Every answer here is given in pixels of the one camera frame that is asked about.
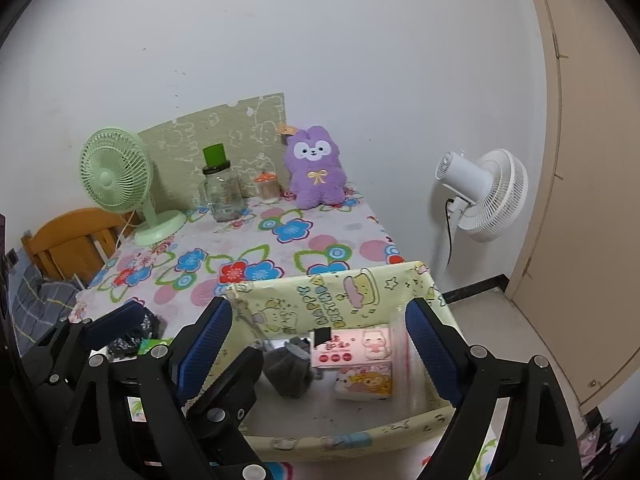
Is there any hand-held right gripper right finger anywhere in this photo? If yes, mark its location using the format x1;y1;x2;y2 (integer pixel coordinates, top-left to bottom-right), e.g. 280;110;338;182
404;297;584;480

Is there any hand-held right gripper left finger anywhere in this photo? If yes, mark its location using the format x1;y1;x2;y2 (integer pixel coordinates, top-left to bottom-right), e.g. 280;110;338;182
52;296;236;480

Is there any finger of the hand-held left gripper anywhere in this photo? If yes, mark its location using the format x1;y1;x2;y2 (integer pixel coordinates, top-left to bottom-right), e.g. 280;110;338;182
187;346;267;480
34;304;148;387

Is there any black plastic bag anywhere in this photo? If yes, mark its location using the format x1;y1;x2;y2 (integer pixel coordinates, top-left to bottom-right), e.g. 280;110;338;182
107;309;164;359

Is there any grey fuzzy cloth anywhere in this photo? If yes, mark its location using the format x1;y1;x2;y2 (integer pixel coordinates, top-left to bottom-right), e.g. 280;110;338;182
262;336;314;400

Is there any pink tissue pack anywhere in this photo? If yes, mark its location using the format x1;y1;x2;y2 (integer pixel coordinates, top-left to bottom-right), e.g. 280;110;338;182
310;326;394;370

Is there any cartoon print tissue pack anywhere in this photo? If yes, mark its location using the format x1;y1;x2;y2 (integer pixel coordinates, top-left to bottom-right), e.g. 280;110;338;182
334;364;396;402

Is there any yellow printed cardboard box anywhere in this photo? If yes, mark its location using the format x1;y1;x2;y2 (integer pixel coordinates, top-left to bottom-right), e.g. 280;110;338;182
222;260;459;464

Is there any blue plaid blanket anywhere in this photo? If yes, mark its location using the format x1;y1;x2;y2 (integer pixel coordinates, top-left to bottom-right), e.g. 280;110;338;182
9;260;82;357

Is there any wooden chair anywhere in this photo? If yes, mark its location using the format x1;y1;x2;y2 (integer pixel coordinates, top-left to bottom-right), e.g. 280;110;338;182
22;208;137;289

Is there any green desk fan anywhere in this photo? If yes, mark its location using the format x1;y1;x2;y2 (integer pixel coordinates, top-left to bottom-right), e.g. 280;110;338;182
80;128;187;247

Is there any glass jar with green lid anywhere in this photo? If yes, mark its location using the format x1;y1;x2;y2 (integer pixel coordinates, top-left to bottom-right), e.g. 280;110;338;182
200;143;247;224

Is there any floral tablecloth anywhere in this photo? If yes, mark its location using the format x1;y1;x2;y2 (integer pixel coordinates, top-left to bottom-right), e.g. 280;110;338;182
70;187;501;480

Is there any toothpick jar with orange lid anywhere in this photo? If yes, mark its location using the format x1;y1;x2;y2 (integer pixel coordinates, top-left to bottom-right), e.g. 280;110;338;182
255;170;282;205

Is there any white standing fan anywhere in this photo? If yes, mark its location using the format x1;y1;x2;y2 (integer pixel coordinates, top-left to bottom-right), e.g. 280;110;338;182
434;148;530;244

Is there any purple plush bunny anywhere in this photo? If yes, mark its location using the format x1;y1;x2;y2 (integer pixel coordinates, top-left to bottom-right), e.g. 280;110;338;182
277;122;349;210

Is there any green patterned board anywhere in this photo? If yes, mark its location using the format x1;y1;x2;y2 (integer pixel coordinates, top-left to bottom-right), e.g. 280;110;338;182
138;92;287;211

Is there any beige door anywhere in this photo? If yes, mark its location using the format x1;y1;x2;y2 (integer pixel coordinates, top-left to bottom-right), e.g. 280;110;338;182
515;0;640;411

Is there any white fan cable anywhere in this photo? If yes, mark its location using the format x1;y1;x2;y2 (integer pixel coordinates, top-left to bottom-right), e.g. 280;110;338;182
116;210;137;249

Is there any black fan cable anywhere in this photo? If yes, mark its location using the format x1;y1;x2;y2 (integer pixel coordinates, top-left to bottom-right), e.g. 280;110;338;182
444;197;459;267

